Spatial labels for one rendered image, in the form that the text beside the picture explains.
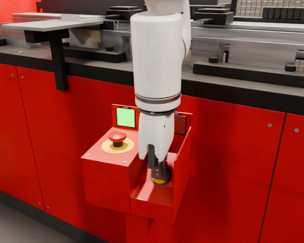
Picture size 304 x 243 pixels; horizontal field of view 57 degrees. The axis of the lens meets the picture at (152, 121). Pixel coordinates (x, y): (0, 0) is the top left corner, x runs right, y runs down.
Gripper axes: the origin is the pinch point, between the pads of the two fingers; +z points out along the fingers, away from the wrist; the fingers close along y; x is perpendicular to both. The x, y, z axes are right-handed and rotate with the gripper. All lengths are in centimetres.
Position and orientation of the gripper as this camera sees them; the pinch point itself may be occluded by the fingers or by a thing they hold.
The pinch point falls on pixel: (159, 169)
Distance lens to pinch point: 61.0
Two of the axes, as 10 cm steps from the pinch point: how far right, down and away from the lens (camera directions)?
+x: 9.5, 1.3, -2.8
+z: 0.3, 8.7, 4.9
